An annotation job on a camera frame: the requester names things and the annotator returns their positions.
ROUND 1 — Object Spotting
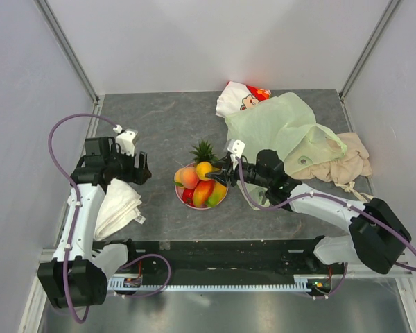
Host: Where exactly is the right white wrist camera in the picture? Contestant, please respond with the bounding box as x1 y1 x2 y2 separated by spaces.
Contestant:
226 139 245 162

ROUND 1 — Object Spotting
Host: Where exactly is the fake peach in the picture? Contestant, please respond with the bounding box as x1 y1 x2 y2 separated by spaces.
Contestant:
180 166 200 189

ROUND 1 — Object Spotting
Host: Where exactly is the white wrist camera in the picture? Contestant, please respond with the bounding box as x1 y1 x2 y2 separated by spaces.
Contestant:
226 139 245 162
113 125 139 156

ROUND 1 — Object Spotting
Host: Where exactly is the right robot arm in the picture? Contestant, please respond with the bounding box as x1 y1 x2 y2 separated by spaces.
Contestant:
206 149 411 274

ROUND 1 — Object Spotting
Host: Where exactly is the fake yellow pear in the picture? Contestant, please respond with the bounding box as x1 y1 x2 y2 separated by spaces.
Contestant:
173 168 184 188

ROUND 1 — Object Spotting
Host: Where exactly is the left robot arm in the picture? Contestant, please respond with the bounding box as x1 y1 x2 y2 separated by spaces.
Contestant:
37 130 151 309

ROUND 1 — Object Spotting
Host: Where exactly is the white red cartoon bag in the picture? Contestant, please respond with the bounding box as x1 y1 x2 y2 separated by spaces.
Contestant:
216 81 271 118

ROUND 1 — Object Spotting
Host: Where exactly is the green avocado print plastic bag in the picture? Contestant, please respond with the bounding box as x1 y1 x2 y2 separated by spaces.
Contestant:
223 91 348 211

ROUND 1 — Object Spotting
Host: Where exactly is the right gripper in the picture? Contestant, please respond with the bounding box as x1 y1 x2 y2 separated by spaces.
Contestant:
207 155 270 189

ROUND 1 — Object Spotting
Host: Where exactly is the fake pineapple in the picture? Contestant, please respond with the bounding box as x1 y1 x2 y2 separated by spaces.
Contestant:
190 139 218 164

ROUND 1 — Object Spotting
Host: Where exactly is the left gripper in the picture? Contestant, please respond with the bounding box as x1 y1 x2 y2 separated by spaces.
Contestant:
105 144 150 185

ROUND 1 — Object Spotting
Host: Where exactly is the white folded towel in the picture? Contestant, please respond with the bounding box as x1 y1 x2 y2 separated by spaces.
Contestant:
94 179 146 241

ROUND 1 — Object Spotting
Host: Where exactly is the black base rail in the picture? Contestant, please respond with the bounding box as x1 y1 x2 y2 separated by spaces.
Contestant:
121 237 344 276

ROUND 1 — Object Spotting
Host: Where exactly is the fake red bell pepper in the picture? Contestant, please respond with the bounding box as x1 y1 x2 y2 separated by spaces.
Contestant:
181 189 194 207

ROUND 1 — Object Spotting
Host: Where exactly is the fake red orange mango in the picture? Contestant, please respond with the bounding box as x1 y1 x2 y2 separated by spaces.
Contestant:
193 180 215 207

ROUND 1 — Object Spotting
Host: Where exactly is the small yellow fake fruit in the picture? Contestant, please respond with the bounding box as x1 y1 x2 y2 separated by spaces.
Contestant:
196 161 220 181

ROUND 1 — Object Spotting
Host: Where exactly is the pink plate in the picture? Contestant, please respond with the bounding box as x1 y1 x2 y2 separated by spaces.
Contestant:
174 162 228 210

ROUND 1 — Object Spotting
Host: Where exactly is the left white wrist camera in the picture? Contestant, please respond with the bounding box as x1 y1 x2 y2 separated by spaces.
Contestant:
113 125 139 156

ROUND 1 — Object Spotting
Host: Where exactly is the slotted cable duct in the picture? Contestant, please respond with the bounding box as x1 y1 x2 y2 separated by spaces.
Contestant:
107 275 311 293

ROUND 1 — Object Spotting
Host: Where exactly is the beige crumpled cloth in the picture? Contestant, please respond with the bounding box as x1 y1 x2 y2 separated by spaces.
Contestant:
292 133 373 203

